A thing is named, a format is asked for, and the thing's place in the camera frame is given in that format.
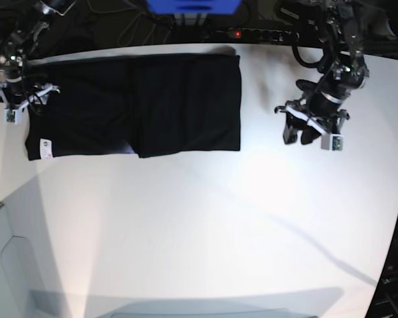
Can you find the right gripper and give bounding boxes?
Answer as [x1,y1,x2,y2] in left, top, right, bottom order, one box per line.
[0,81,60,116]

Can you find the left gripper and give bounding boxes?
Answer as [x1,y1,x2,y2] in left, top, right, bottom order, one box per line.
[275,89,350,145]

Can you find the black T-shirt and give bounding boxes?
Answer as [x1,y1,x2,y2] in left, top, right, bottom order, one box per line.
[25,53,242,161]

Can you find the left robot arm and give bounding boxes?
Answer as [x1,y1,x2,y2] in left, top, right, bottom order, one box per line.
[275,1,369,151]

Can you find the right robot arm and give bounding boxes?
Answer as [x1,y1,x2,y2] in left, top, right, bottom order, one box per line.
[0,1,76,124]

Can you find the black power strip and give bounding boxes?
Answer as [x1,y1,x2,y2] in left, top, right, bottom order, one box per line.
[212,28,300,45]

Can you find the blue box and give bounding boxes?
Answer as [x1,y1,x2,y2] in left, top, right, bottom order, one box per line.
[147,0,241,15]

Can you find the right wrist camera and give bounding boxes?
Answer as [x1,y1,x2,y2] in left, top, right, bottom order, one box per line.
[3,109,23,125]

